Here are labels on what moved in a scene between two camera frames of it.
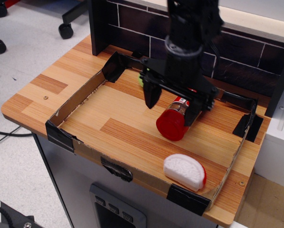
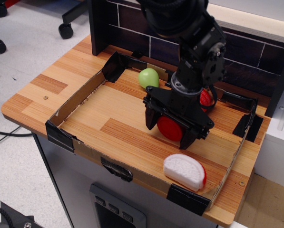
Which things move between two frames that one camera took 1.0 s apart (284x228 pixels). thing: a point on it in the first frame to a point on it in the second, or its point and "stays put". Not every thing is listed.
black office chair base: [65, 29] stays put
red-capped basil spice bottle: [170, 124] stays put
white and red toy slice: [185, 171] stays put
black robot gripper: [181, 73] to [181, 103]
